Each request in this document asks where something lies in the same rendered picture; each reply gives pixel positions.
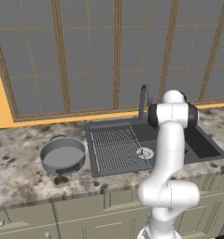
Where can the wooden framed window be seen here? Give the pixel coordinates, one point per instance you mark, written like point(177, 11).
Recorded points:
point(95, 56)

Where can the beige drawer front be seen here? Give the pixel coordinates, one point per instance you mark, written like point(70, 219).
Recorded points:
point(30, 214)
point(79, 208)

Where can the grey metal pot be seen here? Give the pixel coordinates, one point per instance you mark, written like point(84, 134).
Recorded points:
point(63, 155)

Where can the beige panel under sink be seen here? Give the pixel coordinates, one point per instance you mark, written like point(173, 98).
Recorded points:
point(213, 183)
point(123, 198)

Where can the beige cupboard door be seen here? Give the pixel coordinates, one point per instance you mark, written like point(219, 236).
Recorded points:
point(204, 217)
point(23, 232)
point(101, 228)

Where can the dark grey curved tap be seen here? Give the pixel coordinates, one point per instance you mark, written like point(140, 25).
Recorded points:
point(144, 93)

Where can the dark grey sink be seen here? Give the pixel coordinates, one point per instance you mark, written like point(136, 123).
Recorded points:
point(201, 146)

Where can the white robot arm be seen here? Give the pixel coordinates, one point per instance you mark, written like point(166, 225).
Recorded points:
point(166, 161)

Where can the silver sink drain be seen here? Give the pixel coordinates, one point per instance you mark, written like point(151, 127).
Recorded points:
point(145, 152)

